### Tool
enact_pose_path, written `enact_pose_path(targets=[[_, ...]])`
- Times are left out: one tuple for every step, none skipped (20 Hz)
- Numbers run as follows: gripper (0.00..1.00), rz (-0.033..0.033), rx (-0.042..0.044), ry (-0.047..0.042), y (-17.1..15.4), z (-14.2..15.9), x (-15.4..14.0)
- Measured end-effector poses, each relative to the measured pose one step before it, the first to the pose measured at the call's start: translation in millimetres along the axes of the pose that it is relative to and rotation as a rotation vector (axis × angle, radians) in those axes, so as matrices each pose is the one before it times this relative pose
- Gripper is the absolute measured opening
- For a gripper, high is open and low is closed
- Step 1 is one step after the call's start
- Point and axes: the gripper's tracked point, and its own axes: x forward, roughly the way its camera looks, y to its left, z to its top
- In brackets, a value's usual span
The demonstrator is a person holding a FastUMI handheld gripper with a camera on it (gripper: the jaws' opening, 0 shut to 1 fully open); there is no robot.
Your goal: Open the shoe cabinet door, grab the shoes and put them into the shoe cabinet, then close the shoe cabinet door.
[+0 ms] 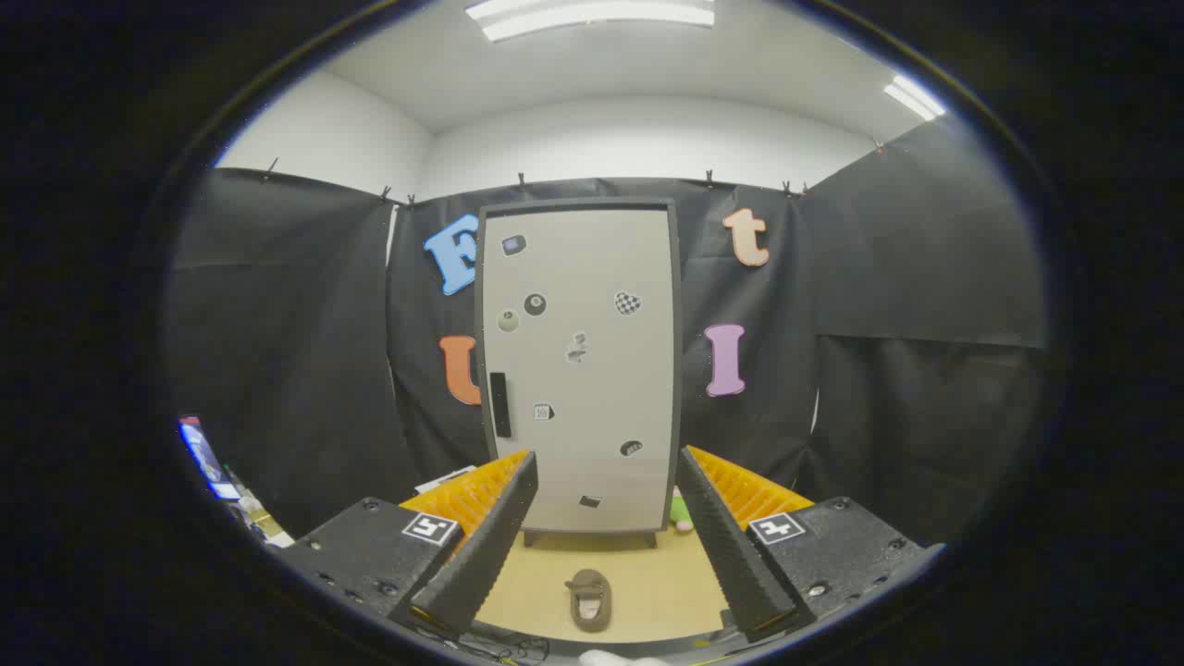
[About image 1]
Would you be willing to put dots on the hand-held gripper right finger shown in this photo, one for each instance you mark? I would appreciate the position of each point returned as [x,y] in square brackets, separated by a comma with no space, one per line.
[726,546]

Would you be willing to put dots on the small ceiling light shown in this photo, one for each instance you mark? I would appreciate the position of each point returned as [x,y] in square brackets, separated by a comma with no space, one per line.
[914,96]

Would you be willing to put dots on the colourful items pile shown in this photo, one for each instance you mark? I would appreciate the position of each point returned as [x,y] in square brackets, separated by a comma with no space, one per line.
[205,455]

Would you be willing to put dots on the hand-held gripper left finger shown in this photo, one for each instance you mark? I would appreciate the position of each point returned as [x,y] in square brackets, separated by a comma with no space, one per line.
[490,546]

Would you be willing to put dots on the brown fuzzy slipper shoe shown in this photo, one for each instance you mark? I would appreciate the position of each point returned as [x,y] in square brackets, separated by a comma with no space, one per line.
[588,601]

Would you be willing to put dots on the black backdrop cloth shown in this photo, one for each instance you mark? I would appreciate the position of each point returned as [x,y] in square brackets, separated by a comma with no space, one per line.
[296,351]

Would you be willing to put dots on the grey shoe cabinet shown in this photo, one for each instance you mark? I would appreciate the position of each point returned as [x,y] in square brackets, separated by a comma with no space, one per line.
[583,202]

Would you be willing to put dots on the pink green plush toy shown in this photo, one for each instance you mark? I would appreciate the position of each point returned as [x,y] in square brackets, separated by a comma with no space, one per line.
[683,514]

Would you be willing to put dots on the long ceiling light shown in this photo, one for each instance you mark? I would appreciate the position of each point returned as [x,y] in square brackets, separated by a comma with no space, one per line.
[592,17]

